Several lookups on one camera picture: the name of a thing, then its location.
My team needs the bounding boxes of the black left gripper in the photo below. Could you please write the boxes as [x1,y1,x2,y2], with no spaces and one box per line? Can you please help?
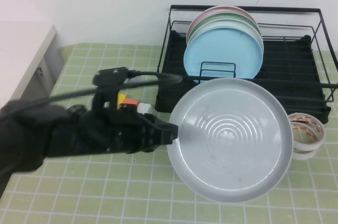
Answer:
[78,107,179,156]

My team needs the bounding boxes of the grey round plate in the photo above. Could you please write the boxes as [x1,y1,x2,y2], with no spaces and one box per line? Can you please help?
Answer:
[166,77,295,204]

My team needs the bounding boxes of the blue round plate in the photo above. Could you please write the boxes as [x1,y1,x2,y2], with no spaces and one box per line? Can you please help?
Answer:
[183,29,265,86]

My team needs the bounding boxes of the pale mint round plate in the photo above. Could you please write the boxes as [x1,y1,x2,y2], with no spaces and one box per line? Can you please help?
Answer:
[187,19,265,50]

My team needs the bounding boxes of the pink round plate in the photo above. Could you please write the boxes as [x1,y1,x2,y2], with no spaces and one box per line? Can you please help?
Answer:
[186,6,257,40]

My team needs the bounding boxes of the white cube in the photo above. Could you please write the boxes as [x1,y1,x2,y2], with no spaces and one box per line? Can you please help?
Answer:
[137,103,154,115]

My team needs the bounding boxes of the green checked tablecloth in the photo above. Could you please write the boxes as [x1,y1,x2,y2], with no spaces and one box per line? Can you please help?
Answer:
[0,43,338,224]

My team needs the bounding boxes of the plain white tape roll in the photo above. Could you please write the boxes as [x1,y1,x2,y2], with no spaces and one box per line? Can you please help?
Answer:
[292,142,320,162]

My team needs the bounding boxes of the white tape roll orange print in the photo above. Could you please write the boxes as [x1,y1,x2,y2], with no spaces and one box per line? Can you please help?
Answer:
[286,112,326,151]

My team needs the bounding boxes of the white cabinet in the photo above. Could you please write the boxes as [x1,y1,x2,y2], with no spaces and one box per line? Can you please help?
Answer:
[0,22,65,110]

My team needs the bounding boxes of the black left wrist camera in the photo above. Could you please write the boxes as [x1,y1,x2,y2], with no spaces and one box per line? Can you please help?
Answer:
[92,67,128,88]

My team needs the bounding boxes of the black wire dish rack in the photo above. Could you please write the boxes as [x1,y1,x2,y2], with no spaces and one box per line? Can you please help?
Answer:
[154,4,338,125]

